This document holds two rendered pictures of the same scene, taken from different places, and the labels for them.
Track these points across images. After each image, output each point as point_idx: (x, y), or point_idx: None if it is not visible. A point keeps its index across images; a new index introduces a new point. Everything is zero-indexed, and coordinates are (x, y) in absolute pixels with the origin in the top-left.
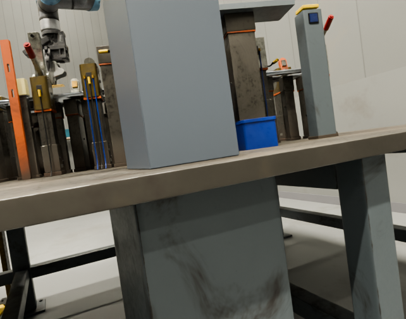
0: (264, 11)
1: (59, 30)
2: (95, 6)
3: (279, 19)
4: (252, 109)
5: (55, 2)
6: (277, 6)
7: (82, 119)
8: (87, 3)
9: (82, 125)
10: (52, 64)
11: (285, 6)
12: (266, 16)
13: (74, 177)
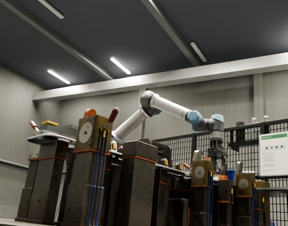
0: (75, 135)
1: (213, 137)
2: (190, 122)
3: (70, 128)
4: None
5: (195, 130)
6: (66, 134)
7: (215, 198)
8: (190, 123)
9: (211, 203)
10: (215, 162)
11: (62, 132)
12: (76, 132)
13: None
